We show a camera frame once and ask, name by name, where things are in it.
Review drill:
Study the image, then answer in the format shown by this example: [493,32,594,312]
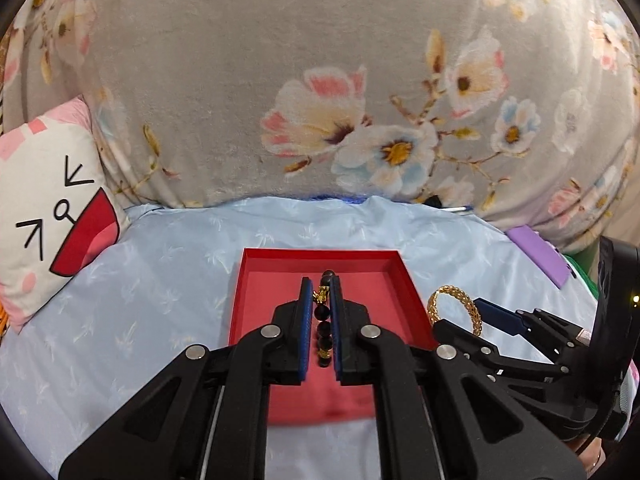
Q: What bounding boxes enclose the red box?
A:
[227,247,441,426]

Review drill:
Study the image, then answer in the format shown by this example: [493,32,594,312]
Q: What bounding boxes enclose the gold braided bracelet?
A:
[426,285,483,337]

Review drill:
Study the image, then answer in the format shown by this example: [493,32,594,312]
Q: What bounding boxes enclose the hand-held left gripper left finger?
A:
[58,276,313,480]

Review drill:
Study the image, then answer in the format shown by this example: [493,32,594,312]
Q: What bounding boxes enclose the green cloth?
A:
[562,252,601,301]

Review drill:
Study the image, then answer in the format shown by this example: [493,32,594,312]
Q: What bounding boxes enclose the black bead bracelet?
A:
[311,270,337,368]

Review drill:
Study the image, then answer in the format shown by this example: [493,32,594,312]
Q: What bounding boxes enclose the grey floral blanket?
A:
[0,0,640,256]

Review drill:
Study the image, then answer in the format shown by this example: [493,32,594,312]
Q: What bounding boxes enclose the person's right hand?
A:
[570,435,613,480]

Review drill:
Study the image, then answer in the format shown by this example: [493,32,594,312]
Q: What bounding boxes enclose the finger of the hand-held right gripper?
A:
[472,297,586,361]
[432,319,571,391]

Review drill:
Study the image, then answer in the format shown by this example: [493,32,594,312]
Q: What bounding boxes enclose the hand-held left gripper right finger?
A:
[330,275,587,480]

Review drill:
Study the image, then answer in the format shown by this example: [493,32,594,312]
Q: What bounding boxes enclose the light blue bed sheet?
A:
[0,195,640,480]

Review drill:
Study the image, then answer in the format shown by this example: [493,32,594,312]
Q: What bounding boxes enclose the cartoon face pillow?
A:
[0,96,132,333]

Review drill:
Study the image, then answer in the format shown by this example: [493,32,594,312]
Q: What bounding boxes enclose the purple flat case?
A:
[505,225,573,290]

